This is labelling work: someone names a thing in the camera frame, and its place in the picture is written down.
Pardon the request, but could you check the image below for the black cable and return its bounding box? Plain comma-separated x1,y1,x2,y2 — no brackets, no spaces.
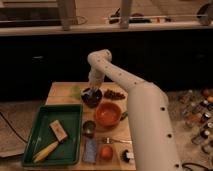
0,111,28,144

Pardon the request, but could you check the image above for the green chili pepper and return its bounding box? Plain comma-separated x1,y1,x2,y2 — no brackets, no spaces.
120,111,128,121

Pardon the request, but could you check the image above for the wooden table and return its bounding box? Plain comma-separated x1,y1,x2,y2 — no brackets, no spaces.
33,81,180,171

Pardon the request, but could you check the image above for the small metal cup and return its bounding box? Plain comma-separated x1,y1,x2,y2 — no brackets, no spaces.
83,120,96,137

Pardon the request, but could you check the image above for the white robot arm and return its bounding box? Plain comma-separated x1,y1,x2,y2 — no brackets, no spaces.
87,49,183,171

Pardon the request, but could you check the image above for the orange fruit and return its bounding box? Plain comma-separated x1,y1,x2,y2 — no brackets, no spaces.
99,145,113,160

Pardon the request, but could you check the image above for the orange bowl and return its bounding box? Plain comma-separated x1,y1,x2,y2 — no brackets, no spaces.
95,102,122,127

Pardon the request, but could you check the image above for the grey triangular towel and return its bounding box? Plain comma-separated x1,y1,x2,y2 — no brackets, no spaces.
82,88,97,100

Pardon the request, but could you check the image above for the yellow corn cob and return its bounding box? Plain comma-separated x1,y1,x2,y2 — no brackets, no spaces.
33,141,59,163

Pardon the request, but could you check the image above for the green plastic tray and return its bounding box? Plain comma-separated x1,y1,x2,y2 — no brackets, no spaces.
22,104,83,167

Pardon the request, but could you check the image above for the wooden block brush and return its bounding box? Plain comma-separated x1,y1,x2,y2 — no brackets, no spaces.
50,120,68,142

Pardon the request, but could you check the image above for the silver fork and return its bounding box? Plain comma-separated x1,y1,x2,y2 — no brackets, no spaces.
101,137,132,144

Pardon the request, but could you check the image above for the light green leaf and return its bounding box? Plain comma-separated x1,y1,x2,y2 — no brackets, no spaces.
71,86,81,100

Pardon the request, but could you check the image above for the white handled dish brush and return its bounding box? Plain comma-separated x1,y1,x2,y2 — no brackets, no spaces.
121,150,134,163

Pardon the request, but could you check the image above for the grey sponge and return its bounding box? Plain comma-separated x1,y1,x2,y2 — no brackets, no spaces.
83,139,97,164

